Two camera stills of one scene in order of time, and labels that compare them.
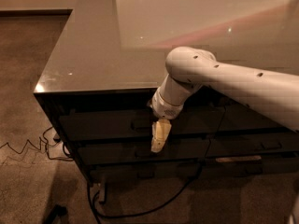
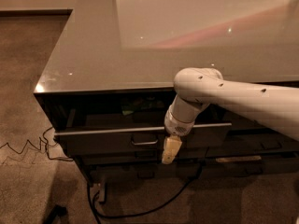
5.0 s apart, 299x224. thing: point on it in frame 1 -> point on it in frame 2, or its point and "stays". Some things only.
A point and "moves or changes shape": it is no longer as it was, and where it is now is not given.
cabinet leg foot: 101,188 stays
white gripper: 163,108 -> 175,127
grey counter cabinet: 109,59 stays
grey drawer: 143,172 stays
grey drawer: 135,124 moves or changes shape
